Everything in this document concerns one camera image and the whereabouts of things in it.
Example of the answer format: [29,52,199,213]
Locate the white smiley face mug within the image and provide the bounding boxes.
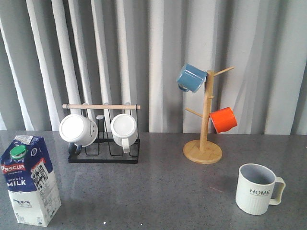
[59,114,98,155]

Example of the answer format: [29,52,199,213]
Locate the black wire mug rack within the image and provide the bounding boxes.
[62,103,141,164]

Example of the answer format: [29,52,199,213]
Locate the orange enamel mug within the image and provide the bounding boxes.
[210,107,237,133]

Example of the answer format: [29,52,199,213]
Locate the cream HOME mug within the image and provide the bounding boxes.
[236,163,286,216]

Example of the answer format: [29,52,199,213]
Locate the blue enamel mug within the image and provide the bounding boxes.
[177,64,207,93]

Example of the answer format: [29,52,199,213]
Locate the grey white curtain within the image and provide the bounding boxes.
[0,0,307,135]

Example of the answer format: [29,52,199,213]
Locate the blue white milk carton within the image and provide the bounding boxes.
[0,135,61,227]

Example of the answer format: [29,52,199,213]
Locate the white ribbed mug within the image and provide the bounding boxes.
[111,114,138,153]

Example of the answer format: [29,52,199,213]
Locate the wooden mug tree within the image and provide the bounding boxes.
[183,67,234,164]

